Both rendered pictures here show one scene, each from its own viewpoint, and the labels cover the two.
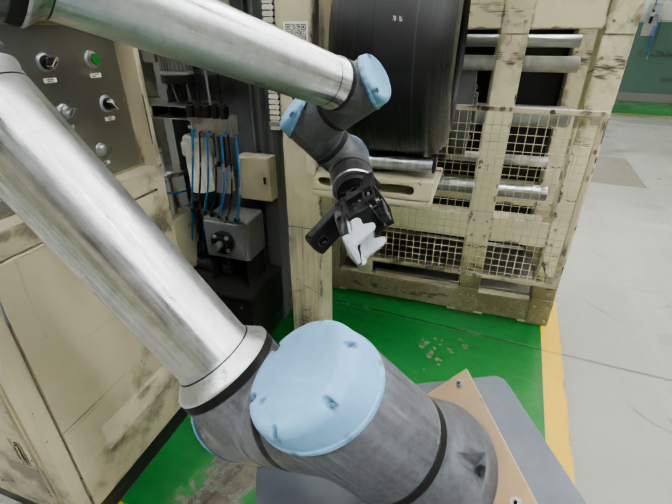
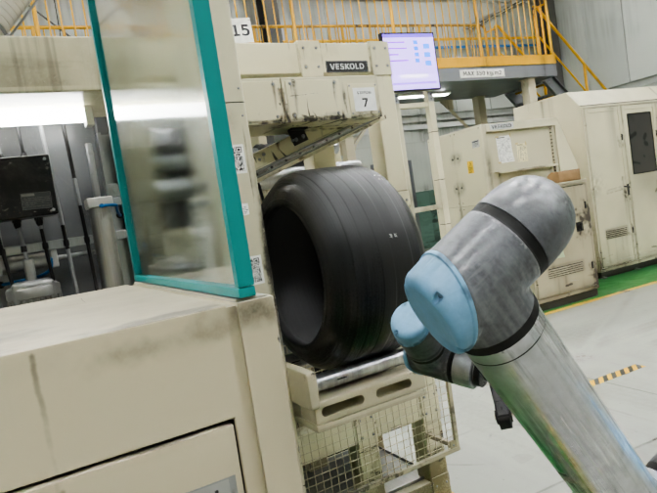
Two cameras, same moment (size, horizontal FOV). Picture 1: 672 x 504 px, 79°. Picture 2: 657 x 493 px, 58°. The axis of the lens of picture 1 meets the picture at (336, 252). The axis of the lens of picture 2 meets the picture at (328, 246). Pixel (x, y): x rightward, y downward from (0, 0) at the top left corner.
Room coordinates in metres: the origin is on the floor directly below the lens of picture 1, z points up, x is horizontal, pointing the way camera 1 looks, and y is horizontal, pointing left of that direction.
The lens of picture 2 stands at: (0.14, 1.09, 1.35)
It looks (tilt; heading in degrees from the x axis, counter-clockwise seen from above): 4 degrees down; 313
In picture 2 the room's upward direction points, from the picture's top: 9 degrees counter-clockwise
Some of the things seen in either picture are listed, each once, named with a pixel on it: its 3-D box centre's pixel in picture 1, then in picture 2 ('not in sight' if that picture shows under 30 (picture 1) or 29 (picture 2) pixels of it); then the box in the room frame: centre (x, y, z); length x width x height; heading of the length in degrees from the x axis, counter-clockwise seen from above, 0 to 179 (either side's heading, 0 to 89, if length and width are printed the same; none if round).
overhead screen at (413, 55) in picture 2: not in sight; (410, 62); (3.22, -3.80, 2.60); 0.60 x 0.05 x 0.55; 68
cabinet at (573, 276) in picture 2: not in sight; (543, 244); (2.67, -5.03, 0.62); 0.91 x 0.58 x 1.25; 68
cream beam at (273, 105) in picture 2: not in sight; (288, 108); (1.56, -0.37, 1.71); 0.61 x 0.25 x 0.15; 72
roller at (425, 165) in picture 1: (375, 160); (362, 368); (1.18, -0.12, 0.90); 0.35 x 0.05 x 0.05; 72
